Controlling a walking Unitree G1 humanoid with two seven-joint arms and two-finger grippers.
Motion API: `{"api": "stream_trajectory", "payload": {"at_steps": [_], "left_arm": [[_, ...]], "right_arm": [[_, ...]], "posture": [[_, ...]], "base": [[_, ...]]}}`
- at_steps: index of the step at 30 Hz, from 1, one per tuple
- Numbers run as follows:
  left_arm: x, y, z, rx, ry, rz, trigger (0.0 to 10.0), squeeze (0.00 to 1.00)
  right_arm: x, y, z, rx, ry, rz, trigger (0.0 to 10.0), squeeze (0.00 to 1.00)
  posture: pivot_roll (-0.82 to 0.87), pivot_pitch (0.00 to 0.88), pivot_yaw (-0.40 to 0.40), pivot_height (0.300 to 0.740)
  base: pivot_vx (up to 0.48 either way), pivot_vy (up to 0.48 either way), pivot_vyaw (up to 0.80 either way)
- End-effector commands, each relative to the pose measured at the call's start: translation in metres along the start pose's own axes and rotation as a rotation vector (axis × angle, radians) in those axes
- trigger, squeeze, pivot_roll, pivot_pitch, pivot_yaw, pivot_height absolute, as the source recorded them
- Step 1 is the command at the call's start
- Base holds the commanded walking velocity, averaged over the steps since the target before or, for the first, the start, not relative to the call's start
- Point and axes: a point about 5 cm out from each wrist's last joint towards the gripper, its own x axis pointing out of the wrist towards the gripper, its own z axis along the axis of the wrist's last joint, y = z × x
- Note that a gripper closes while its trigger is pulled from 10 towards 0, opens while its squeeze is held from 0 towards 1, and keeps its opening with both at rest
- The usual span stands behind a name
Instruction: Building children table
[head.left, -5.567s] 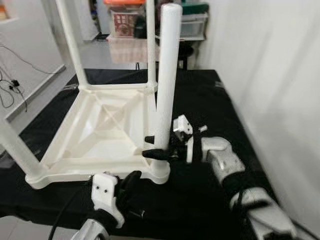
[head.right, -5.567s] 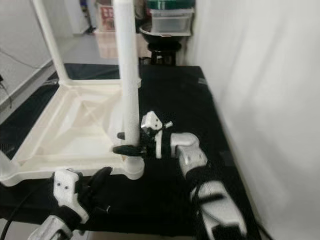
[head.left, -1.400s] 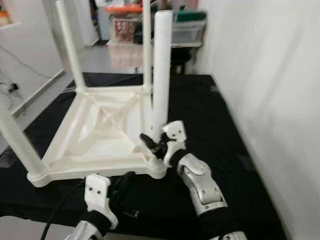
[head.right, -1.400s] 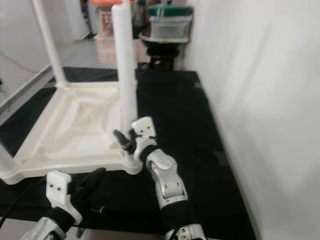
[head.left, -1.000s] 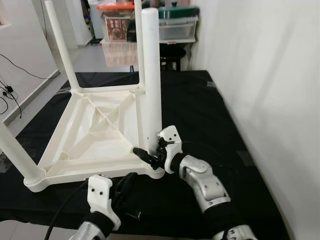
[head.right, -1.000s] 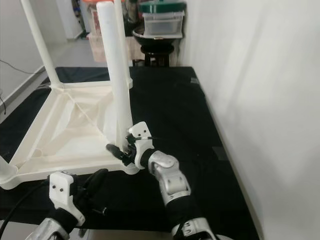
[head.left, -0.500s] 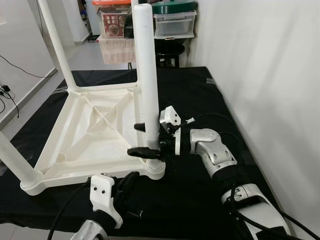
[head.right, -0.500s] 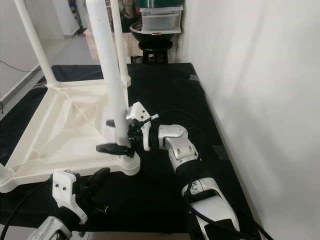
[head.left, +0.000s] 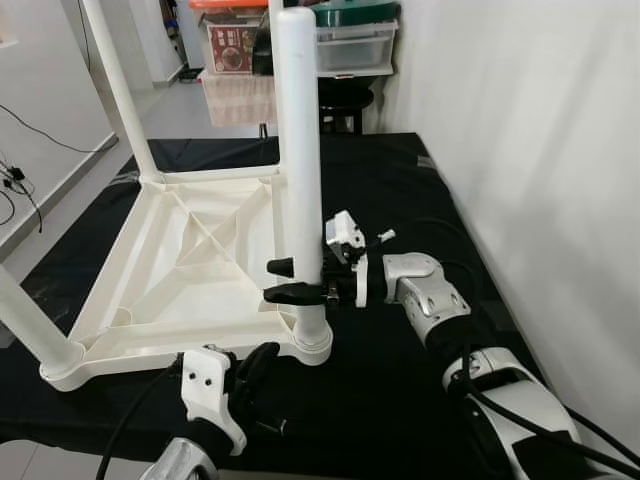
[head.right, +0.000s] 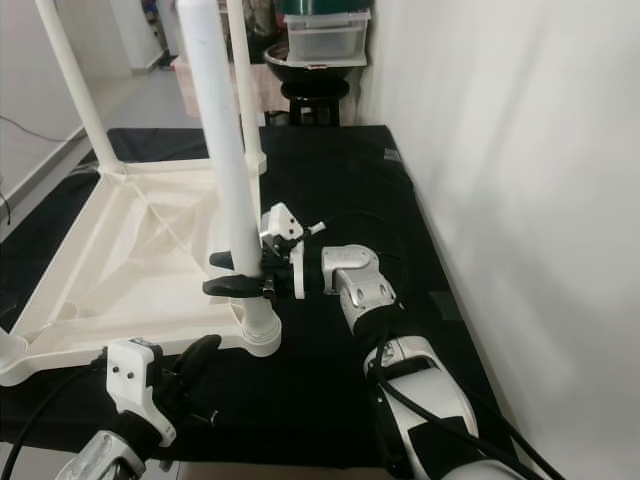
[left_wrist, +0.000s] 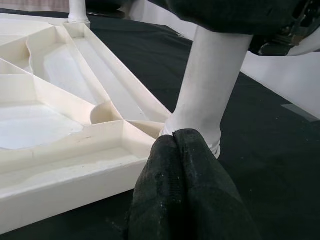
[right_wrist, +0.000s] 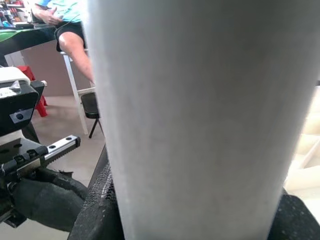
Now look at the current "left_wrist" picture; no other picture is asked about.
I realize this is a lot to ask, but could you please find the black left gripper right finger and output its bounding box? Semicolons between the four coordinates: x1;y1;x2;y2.
174;128;262;240

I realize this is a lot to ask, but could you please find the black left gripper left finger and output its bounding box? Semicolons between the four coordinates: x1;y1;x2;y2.
124;134;188;240

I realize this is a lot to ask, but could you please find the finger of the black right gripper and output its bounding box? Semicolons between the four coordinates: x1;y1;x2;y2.
166;0;301;36

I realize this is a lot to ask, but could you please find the white plastic table leg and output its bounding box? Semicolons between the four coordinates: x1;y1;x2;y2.
158;24;255;160
68;0;89;25

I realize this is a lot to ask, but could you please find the black tablecloth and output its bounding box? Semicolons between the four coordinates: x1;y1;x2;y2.
0;7;320;240

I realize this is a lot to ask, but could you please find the black round stool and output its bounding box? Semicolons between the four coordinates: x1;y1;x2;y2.
86;9;126;20

